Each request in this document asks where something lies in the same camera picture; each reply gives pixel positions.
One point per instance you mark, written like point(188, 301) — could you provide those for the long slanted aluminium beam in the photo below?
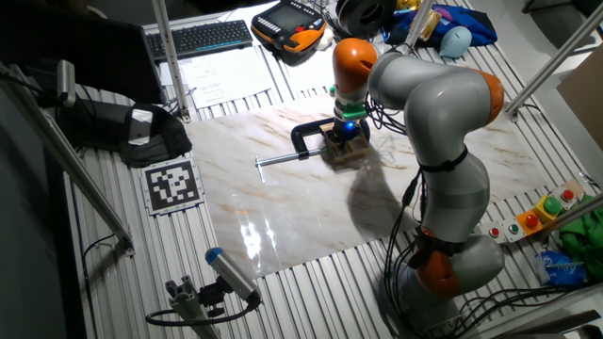
point(70, 160)

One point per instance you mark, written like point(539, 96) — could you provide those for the blue plastic bag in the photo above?
point(560, 270)

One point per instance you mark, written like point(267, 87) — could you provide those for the grey box with red button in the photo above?
point(567, 194)

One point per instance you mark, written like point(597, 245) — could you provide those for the white marble pattern board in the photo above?
point(292, 212)

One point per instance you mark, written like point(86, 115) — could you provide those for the upright aluminium post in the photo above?
point(168, 52)

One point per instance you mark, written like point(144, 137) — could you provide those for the black computer keyboard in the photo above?
point(198, 37)

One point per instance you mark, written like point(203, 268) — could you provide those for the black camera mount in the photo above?
point(212, 296)

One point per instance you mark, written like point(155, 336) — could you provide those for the green cloth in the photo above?
point(584, 240)

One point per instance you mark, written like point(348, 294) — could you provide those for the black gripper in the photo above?
point(347, 128)

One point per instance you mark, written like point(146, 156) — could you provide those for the blank white paper sheet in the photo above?
point(306, 70)

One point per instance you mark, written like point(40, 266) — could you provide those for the small white box red button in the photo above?
point(493, 232)

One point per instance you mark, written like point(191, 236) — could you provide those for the green flange adapter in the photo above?
point(353, 111)

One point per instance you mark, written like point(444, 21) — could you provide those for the black filament spool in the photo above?
point(363, 16)

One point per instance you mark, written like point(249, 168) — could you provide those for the silver camera with blue cap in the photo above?
point(231, 273)

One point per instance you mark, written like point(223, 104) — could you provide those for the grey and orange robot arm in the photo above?
point(443, 103)

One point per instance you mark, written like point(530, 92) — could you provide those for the golden brown small box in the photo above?
point(429, 24)

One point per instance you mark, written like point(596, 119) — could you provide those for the thin aluminium post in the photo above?
point(417, 23)

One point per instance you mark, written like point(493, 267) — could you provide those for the black fabric bag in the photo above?
point(162, 141)

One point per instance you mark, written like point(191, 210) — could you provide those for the small grey white device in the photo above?
point(140, 126)

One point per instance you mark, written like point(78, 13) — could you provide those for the orange black teach pendant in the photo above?
point(287, 28)

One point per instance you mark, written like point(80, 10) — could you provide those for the light blue egg-shaped object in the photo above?
point(456, 41)

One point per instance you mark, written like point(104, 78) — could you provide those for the small white box green button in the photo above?
point(513, 229)

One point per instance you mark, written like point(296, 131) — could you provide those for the black white fiducial marker board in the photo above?
point(172, 186)

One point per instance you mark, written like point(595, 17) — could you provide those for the black metal C-clamp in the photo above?
point(298, 139)

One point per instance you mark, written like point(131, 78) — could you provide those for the aluminium beam with foot bracket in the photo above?
point(565, 47)

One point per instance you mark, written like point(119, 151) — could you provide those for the short slanted aluminium beam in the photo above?
point(575, 214)

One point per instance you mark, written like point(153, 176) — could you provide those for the orange box with red button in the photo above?
point(531, 221)

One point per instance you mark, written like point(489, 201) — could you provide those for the yellow box with green button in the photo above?
point(552, 205)

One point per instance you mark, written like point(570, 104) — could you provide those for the short aluminium profile stub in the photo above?
point(188, 306)

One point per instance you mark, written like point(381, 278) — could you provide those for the blue cloth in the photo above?
point(476, 23)

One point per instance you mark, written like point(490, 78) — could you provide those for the small white round object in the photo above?
point(325, 40)

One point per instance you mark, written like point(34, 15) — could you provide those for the black laptop screen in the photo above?
point(94, 56)

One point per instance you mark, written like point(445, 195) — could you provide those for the yellow toy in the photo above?
point(409, 4)

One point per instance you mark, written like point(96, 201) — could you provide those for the miniature wooden sliding window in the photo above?
point(351, 150)

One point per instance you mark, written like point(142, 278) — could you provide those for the silver webcam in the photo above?
point(66, 82)

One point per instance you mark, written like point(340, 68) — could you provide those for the printed paper sheet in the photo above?
point(226, 77)

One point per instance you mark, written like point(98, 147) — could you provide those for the brown cardboard box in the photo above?
point(584, 94)

